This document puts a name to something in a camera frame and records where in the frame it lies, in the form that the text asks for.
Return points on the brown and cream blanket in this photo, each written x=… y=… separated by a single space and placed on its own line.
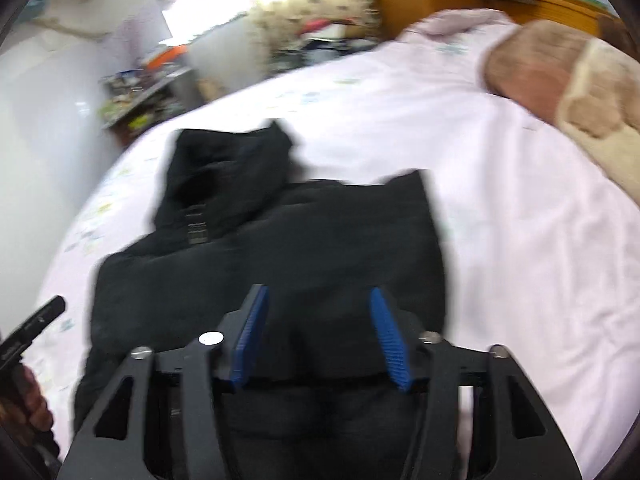
x=530 y=65

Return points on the cluttered side desk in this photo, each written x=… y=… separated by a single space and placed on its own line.
x=145 y=95

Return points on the wooden headboard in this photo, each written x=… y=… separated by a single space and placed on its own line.
x=555 y=7

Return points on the black padded jacket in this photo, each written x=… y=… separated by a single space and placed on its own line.
x=310 y=240

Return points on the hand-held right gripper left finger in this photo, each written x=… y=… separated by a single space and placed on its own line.
x=249 y=330

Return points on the pile of colourful clothes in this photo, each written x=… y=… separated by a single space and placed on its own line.
x=325 y=45

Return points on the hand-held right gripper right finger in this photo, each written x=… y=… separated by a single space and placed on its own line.
x=392 y=340

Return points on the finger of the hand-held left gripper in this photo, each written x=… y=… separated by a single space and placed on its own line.
x=35 y=327

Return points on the person's left hand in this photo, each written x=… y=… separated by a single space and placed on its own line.
x=39 y=410

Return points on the orange box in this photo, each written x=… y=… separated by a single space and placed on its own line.
x=165 y=55

